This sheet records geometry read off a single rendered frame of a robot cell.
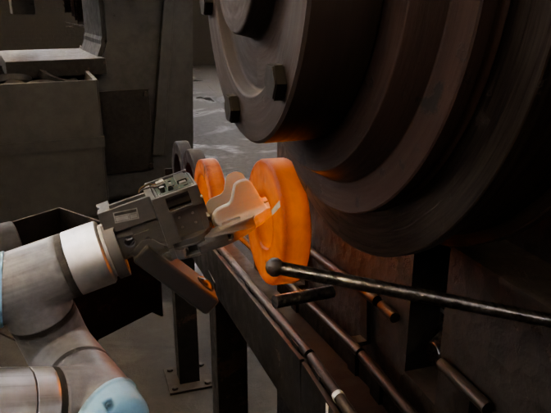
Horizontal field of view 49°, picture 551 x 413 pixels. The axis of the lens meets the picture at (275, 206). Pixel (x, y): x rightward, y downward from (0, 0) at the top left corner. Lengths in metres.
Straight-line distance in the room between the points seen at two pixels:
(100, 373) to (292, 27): 0.41
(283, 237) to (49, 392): 0.28
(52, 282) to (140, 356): 1.37
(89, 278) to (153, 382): 1.25
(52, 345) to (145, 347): 1.38
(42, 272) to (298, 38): 0.42
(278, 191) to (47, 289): 0.27
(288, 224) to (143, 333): 1.53
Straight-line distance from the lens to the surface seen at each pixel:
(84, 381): 0.64
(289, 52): 0.38
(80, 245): 0.69
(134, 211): 0.69
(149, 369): 1.98
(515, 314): 0.46
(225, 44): 0.55
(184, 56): 3.45
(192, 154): 1.40
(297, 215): 0.68
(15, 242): 1.00
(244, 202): 0.71
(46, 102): 2.86
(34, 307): 0.71
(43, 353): 0.73
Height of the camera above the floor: 1.08
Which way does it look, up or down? 19 degrees down
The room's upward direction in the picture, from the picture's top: straight up
